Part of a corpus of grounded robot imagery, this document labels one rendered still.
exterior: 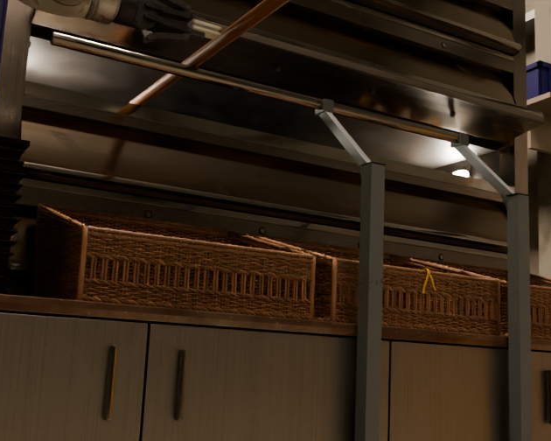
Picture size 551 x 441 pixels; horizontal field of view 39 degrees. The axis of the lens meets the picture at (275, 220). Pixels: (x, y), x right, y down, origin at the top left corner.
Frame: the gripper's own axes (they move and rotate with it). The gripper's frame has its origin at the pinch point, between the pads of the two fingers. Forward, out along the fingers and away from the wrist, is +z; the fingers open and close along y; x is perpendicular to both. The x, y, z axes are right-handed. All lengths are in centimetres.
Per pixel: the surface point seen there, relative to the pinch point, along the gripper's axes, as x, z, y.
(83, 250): -5, -21, 51
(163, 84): -35.0, 4.9, 0.9
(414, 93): -41, 95, -19
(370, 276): 7, 42, 51
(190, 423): 1, 2, 83
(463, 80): -53, 129, -35
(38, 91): -54, -22, 3
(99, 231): -5, -18, 47
